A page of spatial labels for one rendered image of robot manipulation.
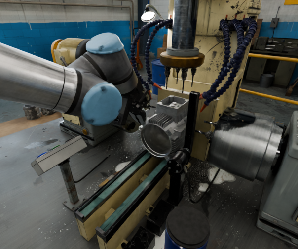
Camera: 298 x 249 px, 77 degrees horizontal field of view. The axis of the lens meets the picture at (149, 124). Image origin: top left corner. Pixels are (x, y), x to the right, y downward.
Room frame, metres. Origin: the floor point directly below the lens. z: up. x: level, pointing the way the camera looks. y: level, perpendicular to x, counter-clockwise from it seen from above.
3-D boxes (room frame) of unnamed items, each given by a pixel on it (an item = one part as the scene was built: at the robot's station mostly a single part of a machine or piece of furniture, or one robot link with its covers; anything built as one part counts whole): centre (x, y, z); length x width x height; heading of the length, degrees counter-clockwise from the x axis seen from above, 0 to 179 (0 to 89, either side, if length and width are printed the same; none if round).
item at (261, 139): (0.58, -0.39, 1.04); 0.41 x 0.25 x 0.25; 55
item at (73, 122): (1.11, 0.38, 0.99); 0.35 x 0.31 x 0.37; 55
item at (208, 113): (0.90, -0.20, 0.97); 0.30 x 0.11 x 0.34; 55
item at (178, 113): (0.76, -0.11, 1.11); 0.12 x 0.11 x 0.07; 144
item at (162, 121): (0.73, -0.08, 1.01); 0.20 x 0.19 x 0.19; 144
